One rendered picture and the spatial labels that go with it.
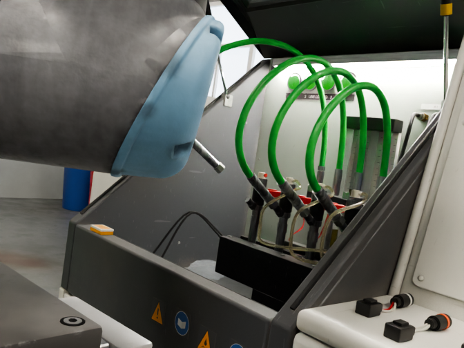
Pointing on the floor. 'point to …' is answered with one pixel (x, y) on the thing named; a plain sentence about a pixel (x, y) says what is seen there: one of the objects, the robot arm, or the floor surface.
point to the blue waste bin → (76, 189)
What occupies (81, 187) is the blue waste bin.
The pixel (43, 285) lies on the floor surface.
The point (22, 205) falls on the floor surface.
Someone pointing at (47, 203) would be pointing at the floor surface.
